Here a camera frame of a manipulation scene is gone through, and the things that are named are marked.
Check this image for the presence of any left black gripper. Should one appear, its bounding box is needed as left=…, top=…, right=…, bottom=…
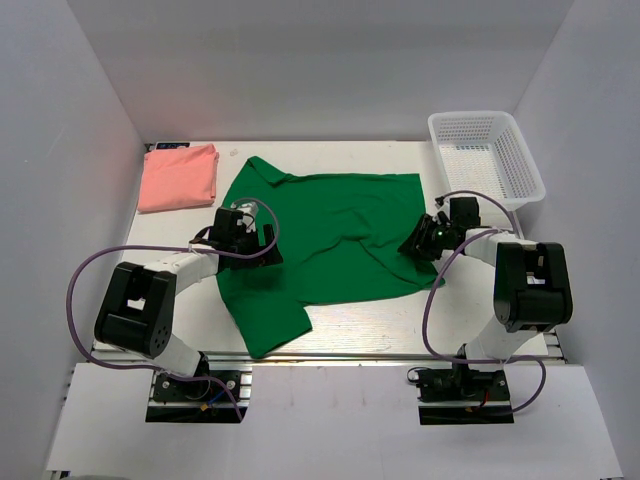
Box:
left=231, top=224, right=283, bottom=270

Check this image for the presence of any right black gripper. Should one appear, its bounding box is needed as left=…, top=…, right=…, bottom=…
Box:
left=399, top=213, right=457, bottom=261

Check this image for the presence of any green t shirt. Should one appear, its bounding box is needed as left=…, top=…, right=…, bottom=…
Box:
left=216, top=156, right=437, bottom=358

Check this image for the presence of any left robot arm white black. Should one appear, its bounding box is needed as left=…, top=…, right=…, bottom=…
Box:
left=94, top=198, right=283, bottom=399

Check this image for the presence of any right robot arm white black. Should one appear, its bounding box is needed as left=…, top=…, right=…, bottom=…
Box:
left=398, top=190, right=573, bottom=399

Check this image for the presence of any white plastic mesh basket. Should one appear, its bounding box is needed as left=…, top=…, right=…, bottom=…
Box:
left=427, top=110, right=546, bottom=211

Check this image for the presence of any folded pink t shirt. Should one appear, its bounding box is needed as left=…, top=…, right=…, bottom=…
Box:
left=137, top=144, right=219, bottom=214

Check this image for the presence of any dark label plate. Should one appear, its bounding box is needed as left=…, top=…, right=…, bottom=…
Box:
left=154, top=142, right=190, bottom=150

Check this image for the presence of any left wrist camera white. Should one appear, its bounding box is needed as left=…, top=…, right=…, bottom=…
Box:
left=231, top=201, right=259, bottom=233

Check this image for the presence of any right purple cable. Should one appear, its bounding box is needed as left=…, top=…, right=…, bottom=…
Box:
left=422, top=188, right=547, bottom=414

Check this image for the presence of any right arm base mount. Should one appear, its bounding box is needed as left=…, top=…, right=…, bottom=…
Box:
left=407, top=364, right=514, bottom=426

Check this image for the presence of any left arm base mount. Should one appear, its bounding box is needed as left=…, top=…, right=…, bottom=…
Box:
left=145, top=366, right=252, bottom=424

